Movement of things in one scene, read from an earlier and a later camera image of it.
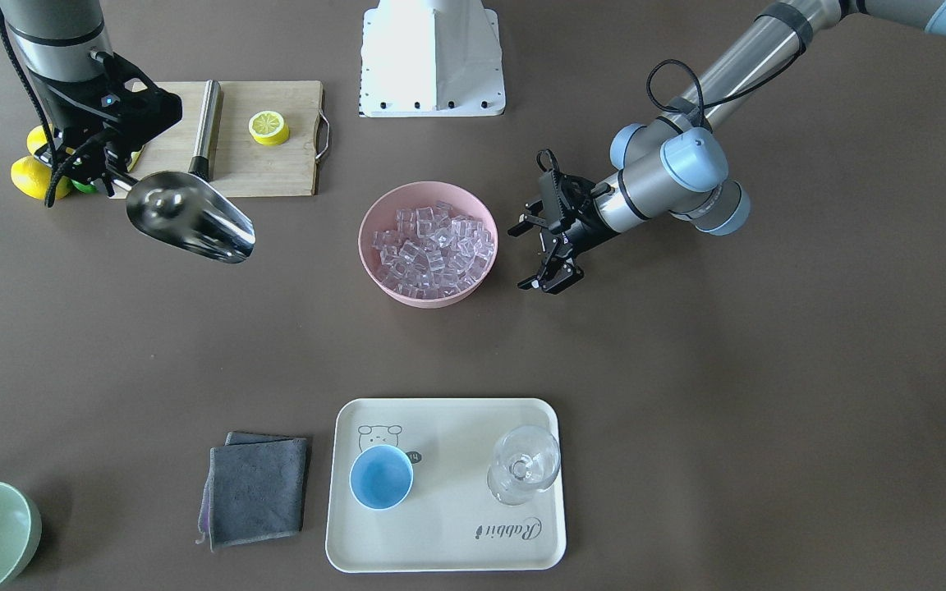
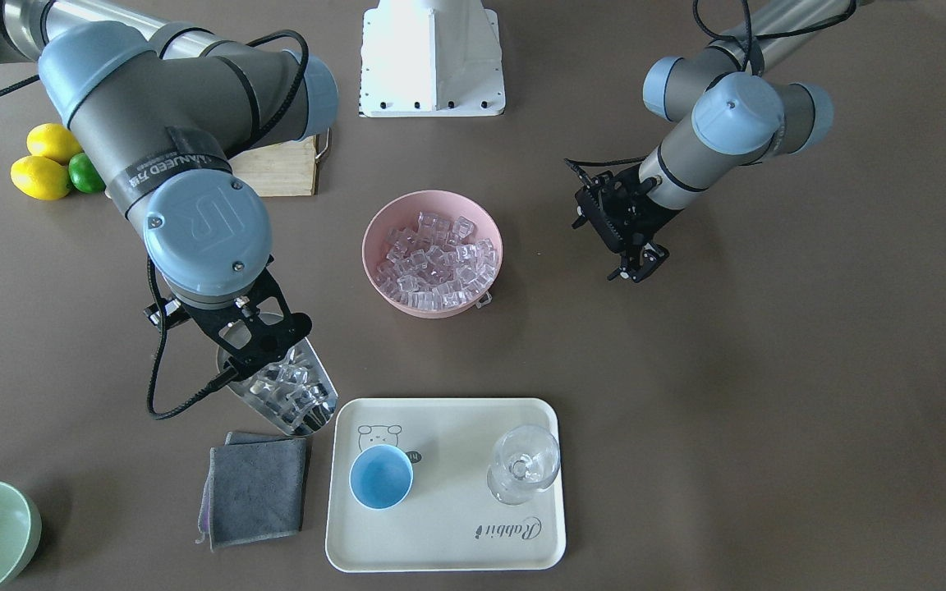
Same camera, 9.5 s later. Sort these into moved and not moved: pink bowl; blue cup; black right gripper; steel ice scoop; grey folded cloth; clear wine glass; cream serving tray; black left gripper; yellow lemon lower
Moved: black right gripper; black left gripper; steel ice scoop
Not moved: pink bowl; blue cup; cream serving tray; clear wine glass; grey folded cloth; yellow lemon lower
